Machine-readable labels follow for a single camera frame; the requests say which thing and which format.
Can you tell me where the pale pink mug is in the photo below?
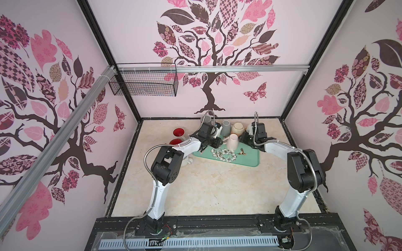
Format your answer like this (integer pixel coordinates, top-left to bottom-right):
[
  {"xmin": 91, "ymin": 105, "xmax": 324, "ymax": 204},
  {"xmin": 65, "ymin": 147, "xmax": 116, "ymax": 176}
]
[{"xmin": 226, "ymin": 134, "xmax": 239, "ymax": 151}]

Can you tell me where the white mug red inside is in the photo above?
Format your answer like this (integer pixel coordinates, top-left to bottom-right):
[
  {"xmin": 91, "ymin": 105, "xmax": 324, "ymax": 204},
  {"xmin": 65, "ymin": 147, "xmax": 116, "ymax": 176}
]
[{"xmin": 173, "ymin": 128, "xmax": 188, "ymax": 141}]

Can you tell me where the red mug black handle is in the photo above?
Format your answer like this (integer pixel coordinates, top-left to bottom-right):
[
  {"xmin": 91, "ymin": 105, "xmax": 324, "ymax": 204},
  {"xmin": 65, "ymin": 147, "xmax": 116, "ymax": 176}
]
[{"xmin": 169, "ymin": 138, "xmax": 183, "ymax": 145}]

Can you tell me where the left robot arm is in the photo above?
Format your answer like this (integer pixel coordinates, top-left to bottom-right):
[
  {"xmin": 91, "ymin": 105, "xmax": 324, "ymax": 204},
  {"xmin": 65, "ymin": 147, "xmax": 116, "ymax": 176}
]
[{"xmin": 143, "ymin": 123, "xmax": 223, "ymax": 234}]

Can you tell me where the white and black mug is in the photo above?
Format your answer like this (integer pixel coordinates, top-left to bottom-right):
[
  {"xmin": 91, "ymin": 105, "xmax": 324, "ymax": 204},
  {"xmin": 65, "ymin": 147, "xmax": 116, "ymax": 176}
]
[{"xmin": 246, "ymin": 123, "xmax": 253, "ymax": 135}]

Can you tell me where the dark grey mug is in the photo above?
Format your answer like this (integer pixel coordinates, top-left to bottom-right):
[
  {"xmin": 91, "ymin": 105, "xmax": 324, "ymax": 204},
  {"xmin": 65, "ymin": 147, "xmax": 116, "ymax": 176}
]
[{"xmin": 201, "ymin": 115, "xmax": 214, "ymax": 125}]

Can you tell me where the light grey mug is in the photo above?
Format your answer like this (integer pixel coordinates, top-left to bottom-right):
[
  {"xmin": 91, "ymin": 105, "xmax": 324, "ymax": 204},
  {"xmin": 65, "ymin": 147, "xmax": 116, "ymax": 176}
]
[{"xmin": 221, "ymin": 120, "xmax": 231, "ymax": 138}]

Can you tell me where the cream and peach mug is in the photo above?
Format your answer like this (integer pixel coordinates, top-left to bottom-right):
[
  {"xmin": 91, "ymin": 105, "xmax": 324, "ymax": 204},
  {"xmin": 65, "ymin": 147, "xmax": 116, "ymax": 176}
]
[{"xmin": 231, "ymin": 122, "xmax": 245, "ymax": 137}]

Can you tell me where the green floral serving tray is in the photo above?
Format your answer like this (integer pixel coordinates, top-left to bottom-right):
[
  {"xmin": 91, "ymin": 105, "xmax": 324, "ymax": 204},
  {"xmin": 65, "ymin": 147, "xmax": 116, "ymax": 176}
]
[{"xmin": 193, "ymin": 137, "xmax": 260, "ymax": 167}]

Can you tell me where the black wire basket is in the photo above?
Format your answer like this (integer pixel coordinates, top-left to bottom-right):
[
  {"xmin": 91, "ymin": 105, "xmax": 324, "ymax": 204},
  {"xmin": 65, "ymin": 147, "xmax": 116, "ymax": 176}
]
[{"xmin": 109, "ymin": 63, "xmax": 179, "ymax": 97}]

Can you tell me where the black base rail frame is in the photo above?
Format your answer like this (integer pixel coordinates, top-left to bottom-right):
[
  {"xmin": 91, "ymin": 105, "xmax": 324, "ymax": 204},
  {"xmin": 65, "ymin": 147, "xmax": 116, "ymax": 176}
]
[{"xmin": 85, "ymin": 213, "xmax": 355, "ymax": 251}]

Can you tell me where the aluminium rail back wall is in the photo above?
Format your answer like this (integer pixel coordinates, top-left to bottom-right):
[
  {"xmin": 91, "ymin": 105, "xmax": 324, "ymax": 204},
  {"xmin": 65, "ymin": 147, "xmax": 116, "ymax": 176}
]
[{"xmin": 117, "ymin": 64, "xmax": 310, "ymax": 73}]

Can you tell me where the aluminium rail wall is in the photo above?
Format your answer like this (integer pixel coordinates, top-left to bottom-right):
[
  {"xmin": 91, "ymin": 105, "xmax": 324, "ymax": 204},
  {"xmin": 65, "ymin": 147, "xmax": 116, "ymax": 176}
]
[
  {"xmin": 1, "ymin": 65, "xmax": 116, "ymax": 234},
  {"xmin": 117, "ymin": 64, "xmax": 310, "ymax": 73}
]

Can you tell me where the white slotted cable duct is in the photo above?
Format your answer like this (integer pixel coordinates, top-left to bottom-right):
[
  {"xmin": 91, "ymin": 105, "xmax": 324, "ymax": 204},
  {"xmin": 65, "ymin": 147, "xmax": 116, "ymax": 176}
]
[{"xmin": 98, "ymin": 236, "xmax": 279, "ymax": 251}]

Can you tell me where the aluminium rail left wall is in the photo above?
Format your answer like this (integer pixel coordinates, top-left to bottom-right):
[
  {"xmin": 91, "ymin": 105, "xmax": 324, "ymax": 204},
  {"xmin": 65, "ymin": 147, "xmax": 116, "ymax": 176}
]
[{"xmin": 1, "ymin": 65, "xmax": 116, "ymax": 234}]

